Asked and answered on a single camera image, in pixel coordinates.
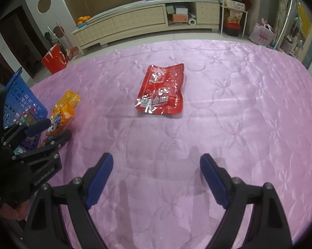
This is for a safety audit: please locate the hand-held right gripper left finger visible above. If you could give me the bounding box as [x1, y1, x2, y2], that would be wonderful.
[22, 153, 114, 249]

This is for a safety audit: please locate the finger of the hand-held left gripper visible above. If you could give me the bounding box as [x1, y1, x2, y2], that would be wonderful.
[1, 118, 51, 146]
[11, 129, 73, 190]

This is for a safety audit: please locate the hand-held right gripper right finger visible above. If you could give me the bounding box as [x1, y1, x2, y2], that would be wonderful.
[200, 154, 294, 249]

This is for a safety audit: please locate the small orange cartoon packet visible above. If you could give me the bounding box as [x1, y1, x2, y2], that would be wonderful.
[39, 117, 66, 148]

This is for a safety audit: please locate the blue plastic basket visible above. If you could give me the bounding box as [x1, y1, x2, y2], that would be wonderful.
[3, 67, 49, 159]

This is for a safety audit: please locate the orange snack packet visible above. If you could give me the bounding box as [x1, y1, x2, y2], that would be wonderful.
[53, 90, 82, 125]

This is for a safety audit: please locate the red foil snack packet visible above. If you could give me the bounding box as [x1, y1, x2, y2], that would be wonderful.
[135, 63, 185, 116]

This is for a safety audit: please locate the person's left hand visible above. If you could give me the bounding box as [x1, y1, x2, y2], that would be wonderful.
[0, 146, 36, 221]

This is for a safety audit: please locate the pink quilted blanket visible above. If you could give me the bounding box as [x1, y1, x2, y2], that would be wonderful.
[23, 39, 312, 249]

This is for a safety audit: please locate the red paper bag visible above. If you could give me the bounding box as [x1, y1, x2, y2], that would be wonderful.
[41, 44, 69, 74]

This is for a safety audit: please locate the beige low cabinet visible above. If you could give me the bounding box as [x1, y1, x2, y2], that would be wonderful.
[71, 0, 221, 49]

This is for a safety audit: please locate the white shopping bag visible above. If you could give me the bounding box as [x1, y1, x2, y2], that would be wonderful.
[249, 18, 275, 47]

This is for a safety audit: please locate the orange box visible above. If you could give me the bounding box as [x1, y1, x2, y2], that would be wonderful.
[171, 13, 190, 23]

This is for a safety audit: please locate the white metal rack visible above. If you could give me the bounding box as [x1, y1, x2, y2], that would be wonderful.
[218, 0, 251, 37]

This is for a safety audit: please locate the white carton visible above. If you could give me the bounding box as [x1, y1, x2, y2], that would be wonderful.
[226, 0, 245, 10]

